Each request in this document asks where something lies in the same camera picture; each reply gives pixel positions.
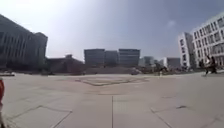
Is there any low dark building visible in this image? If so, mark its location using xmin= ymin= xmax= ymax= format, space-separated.
xmin=45 ymin=54 xmax=85 ymax=75

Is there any person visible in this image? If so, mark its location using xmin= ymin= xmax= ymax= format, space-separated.
xmin=203 ymin=55 xmax=218 ymax=76

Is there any large dark building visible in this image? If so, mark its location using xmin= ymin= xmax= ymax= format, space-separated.
xmin=0 ymin=13 xmax=49 ymax=72

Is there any white narrow building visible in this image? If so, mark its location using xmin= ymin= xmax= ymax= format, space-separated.
xmin=177 ymin=31 xmax=197 ymax=70

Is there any grey glass-fronted building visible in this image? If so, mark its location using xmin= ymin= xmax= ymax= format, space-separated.
xmin=83 ymin=48 xmax=141 ymax=68

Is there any pale distant building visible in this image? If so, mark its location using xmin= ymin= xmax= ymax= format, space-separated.
xmin=162 ymin=56 xmax=182 ymax=69

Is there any grey paved plaza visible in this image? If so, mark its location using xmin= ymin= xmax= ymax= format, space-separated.
xmin=0 ymin=71 xmax=224 ymax=128

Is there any red object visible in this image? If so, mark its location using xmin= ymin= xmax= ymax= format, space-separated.
xmin=0 ymin=78 xmax=5 ymax=108

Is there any white office building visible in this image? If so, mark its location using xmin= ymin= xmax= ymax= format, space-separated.
xmin=191 ymin=12 xmax=224 ymax=68

